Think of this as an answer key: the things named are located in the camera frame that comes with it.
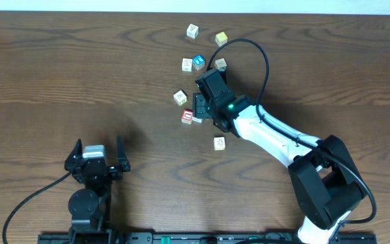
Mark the yellow top block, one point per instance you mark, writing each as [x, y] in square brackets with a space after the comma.
[221, 39]

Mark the red A block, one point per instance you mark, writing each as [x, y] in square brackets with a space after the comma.
[197, 120]

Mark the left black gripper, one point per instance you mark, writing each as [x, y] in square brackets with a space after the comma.
[95, 168]

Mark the white dragonfly block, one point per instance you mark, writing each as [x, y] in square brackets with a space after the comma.
[180, 97]

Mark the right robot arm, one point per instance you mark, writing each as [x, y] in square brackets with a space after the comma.
[326, 182]

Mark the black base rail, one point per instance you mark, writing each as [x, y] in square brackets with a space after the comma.
[168, 238]

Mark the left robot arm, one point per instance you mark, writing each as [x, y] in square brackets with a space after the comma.
[90, 206]

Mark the blue top block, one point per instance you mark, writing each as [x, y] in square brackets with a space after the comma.
[198, 62]

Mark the white block yellow side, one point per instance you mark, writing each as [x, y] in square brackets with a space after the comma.
[219, 143]

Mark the white block top left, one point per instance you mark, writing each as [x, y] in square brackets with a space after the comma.
[192, 31]

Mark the red U block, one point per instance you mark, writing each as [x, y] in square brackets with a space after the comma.
[187, 116]

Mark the white block number four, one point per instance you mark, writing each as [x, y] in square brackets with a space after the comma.
[186, 64]

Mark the white block green side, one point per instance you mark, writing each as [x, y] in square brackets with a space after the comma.
[220, 64]

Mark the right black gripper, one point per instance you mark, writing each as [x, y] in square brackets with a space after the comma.
[200, 106]

